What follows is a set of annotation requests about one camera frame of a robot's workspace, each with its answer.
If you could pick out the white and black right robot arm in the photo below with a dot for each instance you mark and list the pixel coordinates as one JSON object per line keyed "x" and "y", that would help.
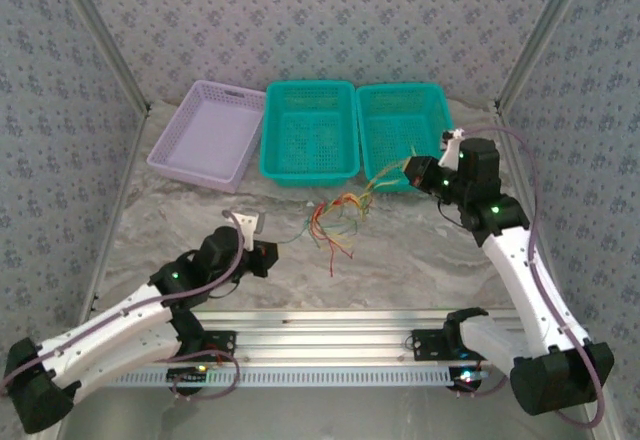
{"x": 520, "y": 280}

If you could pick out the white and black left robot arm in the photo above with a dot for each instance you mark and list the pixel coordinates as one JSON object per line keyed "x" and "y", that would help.
{"x": 100, "y": 340}

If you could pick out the teal plastic basket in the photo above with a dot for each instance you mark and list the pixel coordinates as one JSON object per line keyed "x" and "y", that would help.
{"x": 395, "y": 125}
{"x": 310, "y": 135}

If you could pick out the circuit board with LED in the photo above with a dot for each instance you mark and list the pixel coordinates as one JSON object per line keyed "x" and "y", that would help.
{"x": 187, "y": 373}
{"x": 467, "y": 376}

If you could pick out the lilac perforated plastic basket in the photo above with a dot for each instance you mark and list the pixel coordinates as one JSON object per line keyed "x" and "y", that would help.
{"x": 210, "y": 135}

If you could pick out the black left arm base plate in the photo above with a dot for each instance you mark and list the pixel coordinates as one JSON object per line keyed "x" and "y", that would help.
{"x": 222, "y": 345}

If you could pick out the aluminium mounting rail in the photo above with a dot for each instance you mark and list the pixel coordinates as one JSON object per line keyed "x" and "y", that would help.
{"x": 325, "y": 332}

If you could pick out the aluminium frame post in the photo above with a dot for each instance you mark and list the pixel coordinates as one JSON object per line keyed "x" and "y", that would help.
{"x": 106, "y": 35}
{"x": 541, "y": 35}

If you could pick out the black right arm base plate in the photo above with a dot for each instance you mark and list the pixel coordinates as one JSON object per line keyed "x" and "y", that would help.
{"x": 425, "y": 345}

